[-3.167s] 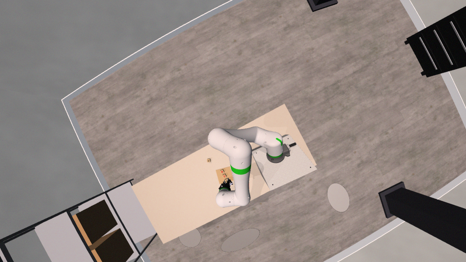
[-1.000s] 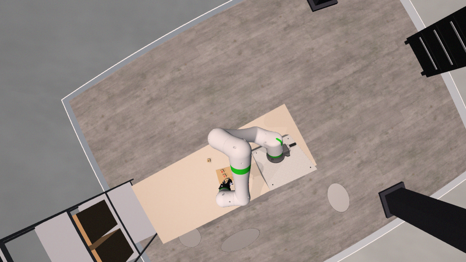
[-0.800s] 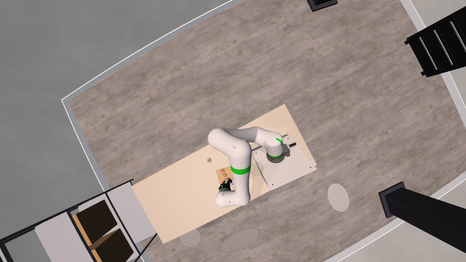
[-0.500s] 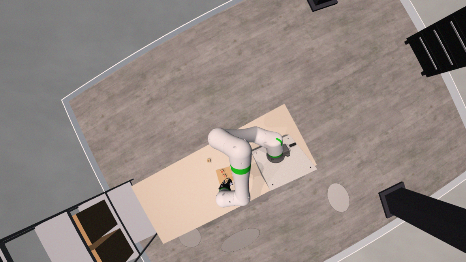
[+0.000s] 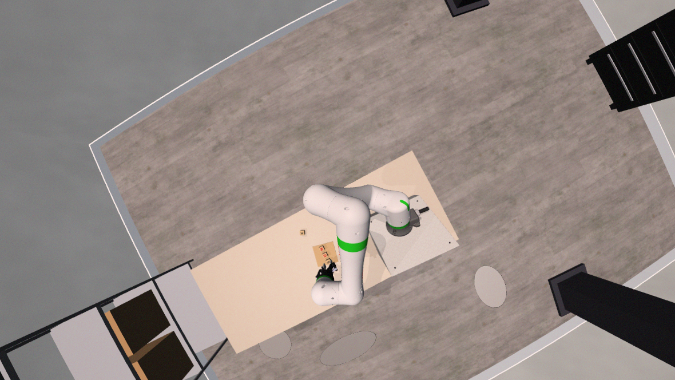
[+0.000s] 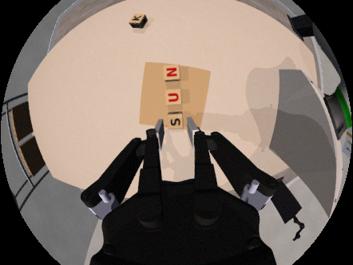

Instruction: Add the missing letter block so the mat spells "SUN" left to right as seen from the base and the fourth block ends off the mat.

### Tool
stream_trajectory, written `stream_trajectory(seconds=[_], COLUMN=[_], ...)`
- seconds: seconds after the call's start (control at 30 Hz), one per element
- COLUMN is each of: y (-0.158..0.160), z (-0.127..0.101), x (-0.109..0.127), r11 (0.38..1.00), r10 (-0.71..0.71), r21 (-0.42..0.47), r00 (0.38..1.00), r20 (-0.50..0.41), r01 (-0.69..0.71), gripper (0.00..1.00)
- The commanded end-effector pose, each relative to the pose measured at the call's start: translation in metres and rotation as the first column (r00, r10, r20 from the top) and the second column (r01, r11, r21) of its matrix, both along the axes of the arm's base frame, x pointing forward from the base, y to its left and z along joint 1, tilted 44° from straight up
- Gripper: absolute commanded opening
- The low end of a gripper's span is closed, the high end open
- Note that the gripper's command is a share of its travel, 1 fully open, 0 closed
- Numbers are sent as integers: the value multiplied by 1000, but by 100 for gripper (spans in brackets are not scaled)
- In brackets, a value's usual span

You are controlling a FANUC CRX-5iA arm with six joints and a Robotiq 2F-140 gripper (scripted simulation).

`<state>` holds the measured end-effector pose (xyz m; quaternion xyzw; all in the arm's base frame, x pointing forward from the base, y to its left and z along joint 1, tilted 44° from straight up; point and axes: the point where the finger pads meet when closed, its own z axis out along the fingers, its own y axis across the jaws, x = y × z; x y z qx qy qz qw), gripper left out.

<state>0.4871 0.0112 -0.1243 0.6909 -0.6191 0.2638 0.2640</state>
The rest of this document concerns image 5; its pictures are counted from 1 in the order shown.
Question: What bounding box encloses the tan mat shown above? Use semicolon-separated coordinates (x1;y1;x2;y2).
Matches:
312;242;338;267

